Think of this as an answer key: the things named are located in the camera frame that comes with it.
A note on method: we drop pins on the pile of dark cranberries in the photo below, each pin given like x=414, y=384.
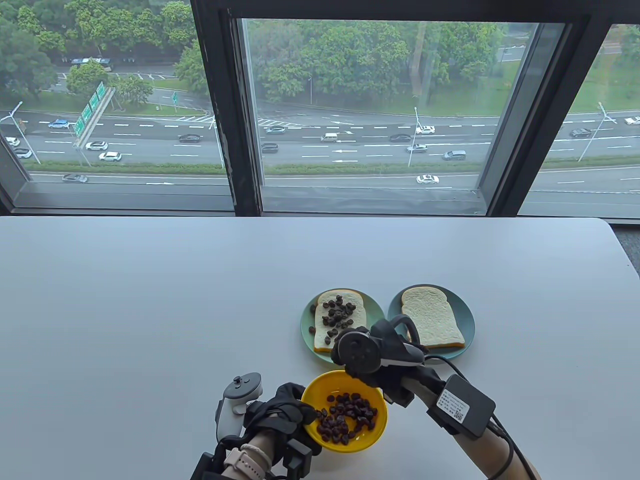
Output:
x=350, y=415

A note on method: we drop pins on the green plate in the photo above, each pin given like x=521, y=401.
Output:
x=306, y=325

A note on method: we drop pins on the black wrist sensor box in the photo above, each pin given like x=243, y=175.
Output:
x=462, y=405
x=205, y=470

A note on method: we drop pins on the person's left hand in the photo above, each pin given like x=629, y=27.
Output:
x=282, y=412

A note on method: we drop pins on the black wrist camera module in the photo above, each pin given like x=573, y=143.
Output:
x=298, y=457

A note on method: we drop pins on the person's left forearm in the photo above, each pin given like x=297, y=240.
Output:
x=262, y=442

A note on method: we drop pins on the white toast slice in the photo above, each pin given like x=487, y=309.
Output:
x=435, y=315
x=325, y=305

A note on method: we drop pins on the blue plate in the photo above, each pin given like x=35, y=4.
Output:
x=467, y=320

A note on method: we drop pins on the yellow bowl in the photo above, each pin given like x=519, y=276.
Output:
x=325, y=385

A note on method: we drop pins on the person's right forearm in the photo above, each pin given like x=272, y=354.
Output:
x=480, y=455

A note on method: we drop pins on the green road sign gantry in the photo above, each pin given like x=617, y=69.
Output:
x=93, y=103

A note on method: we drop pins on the grey tracking controller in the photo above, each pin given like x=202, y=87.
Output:
x=357, y=350
x=245, y=387

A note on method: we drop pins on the person's right hand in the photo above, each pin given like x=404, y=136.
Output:
x=390, y=380

